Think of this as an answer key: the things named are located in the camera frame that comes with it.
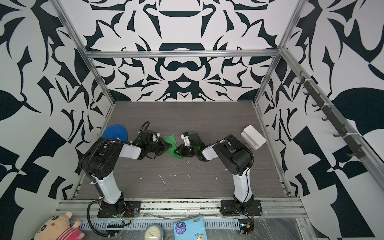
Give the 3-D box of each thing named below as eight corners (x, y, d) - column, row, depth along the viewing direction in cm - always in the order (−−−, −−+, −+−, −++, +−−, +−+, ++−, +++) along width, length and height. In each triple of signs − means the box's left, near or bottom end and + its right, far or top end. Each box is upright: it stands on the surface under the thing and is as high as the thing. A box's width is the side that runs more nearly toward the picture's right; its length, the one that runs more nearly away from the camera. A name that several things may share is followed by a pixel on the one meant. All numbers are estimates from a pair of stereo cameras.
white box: (254, 153, 99) (260, 144, 90) (239, 138, 106) (243, 128, 98) (260, 148, 101) (267, 139, 93) (246, 133, 109) (250, 124, 100)
